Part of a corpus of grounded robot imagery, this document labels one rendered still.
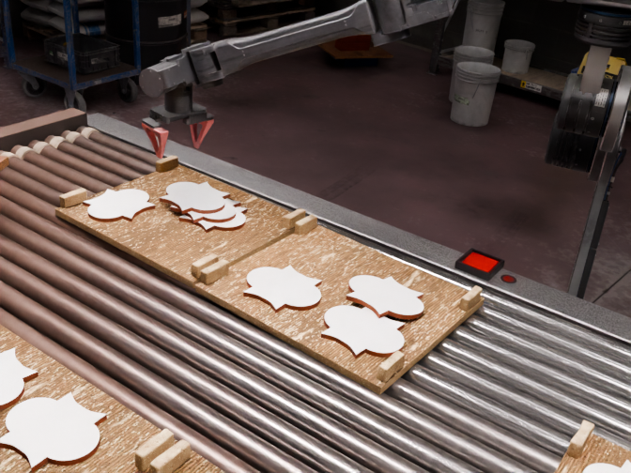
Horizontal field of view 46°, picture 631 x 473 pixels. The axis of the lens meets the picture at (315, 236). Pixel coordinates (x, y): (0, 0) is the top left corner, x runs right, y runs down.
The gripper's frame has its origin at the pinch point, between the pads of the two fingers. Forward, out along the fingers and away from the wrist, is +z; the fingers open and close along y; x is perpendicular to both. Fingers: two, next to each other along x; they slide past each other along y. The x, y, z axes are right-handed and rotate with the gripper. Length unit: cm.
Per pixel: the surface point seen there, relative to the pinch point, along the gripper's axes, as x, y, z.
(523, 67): 144, 435, 87
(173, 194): -2.8, -3.4, 8.8
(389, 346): -66, -7, 10
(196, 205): -10.0, -2.7, 8.7
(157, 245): -14.3, -15.7, 11.6
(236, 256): -27.2, -6.4, 11.4
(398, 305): -60, 3, 9
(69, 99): 279, 129, 99
